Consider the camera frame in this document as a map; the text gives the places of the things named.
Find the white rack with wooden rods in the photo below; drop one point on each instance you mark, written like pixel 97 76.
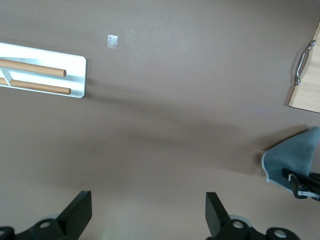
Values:
pixel 75 65

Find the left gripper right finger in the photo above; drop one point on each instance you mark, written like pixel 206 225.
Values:
pixel 217 222

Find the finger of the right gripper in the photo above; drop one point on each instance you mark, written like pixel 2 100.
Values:
pixel 298 188
pixel 286 173

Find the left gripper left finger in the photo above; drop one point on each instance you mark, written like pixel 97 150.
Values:
pixel 75 220

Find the clear tape piece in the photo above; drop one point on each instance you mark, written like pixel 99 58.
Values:
pixel 112 41

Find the grey cloth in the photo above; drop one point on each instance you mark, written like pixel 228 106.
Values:
pixel 287 160

